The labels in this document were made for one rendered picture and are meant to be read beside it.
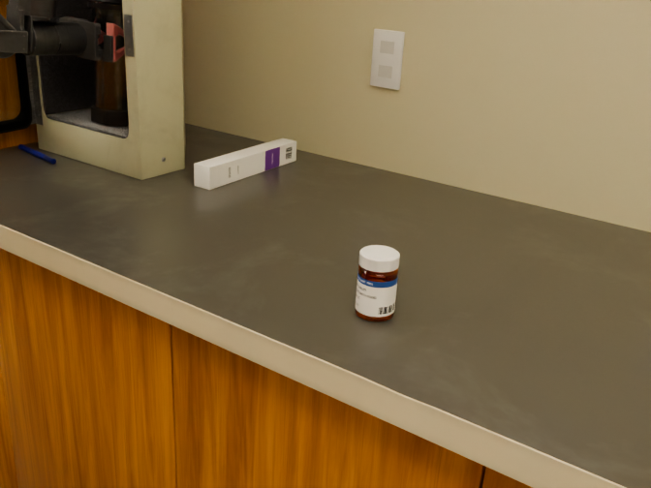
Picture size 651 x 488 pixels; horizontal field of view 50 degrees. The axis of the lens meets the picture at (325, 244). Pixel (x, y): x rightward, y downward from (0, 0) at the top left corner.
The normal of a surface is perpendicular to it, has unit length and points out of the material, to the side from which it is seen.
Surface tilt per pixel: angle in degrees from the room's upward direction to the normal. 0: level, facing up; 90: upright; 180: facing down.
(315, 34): 90
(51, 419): 90
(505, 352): 0
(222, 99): 90
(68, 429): 90
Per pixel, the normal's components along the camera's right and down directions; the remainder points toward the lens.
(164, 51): 0.82, 0.25
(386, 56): -0.57, 0.28
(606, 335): 0.05, -0.92
